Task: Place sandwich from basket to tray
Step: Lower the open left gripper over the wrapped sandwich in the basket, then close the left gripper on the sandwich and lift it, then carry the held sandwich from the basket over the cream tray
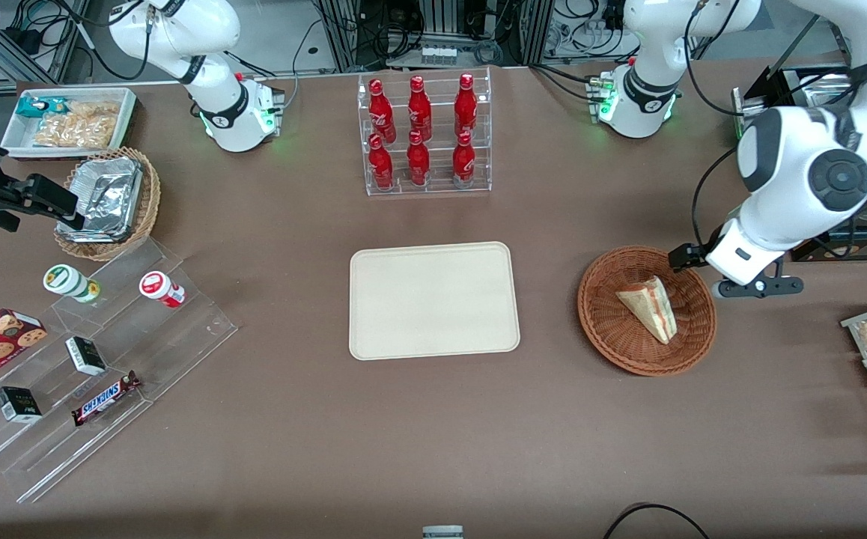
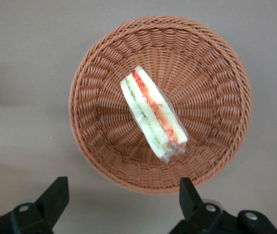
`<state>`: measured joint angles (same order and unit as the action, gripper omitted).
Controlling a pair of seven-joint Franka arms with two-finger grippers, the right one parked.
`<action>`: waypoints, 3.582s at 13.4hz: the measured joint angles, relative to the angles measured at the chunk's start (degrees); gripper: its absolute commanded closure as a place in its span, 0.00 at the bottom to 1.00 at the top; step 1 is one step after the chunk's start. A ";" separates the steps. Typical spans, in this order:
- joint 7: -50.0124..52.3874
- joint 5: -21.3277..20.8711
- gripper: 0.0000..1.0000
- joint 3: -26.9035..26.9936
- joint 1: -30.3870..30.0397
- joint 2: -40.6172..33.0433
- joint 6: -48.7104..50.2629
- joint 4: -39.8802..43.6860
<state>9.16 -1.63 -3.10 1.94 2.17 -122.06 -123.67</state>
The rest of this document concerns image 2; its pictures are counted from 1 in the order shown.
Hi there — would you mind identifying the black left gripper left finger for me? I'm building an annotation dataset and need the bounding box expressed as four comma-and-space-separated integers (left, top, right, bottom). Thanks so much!
10, 176, 70, 234

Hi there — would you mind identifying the plastic-wrapped triangle sandwich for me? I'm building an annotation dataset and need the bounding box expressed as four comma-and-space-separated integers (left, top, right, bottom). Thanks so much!
120, 65, 189, 164

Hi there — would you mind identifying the brown round wicker basket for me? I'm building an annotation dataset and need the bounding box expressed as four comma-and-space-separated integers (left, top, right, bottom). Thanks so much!
68, 15, 253, 195

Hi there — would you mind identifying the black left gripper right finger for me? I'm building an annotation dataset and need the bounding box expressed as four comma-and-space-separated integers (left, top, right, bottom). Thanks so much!
168, 177, 227, 234

